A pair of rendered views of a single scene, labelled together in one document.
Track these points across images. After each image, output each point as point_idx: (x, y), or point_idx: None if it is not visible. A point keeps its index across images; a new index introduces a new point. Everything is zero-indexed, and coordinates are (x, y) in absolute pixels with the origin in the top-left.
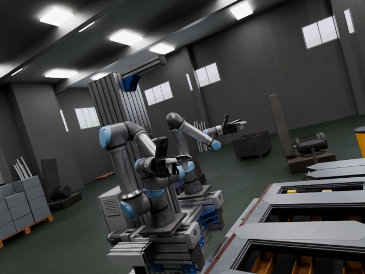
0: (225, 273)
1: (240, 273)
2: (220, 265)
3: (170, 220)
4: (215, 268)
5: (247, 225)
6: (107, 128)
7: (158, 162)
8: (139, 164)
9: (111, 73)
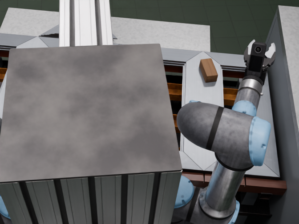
0: (190, 153)
1: (187, 139)
2: None
3: None
4: (186, 165)
5: None
6: (263, 119)
7: (273, 62)
8: (257, 104)
9: (161, 50)
